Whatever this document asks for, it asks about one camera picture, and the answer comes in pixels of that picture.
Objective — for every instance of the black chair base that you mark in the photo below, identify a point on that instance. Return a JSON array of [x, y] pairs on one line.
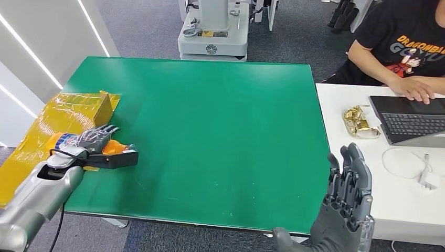
[[342, 17]]

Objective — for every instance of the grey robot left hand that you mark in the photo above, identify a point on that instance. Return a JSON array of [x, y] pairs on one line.
[[95, 139]]

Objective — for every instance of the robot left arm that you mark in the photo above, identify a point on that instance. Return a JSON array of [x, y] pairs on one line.
[[41, 198]]

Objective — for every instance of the yellow wrapped cardboard box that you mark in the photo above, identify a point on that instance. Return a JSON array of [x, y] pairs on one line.
[[66, 111]]

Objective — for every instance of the white wall light strip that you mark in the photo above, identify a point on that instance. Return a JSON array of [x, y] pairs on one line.
[[31, 52], [93, 27]]

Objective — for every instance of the white table foot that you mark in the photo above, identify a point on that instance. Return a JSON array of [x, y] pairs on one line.
[[116, 222]]

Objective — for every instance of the white charger adapter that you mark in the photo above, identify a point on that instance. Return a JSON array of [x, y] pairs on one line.
[[429, 179]]

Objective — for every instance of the white machine base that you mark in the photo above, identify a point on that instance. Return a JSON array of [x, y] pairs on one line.
[[213, 41]]

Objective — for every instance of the black laptop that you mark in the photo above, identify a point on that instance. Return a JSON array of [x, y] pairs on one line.
[[410, 121]]

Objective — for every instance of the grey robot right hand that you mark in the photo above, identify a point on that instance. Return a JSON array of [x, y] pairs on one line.
[[347, 215]]

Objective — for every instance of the person at laptop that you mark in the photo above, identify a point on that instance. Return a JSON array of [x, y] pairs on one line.
[[393, 34]]

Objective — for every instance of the white round pad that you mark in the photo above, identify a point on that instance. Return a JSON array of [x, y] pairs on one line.
[[401, 163]]

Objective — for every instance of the gold foil snack bag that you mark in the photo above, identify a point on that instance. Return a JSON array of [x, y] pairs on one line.
[[358, 123]]

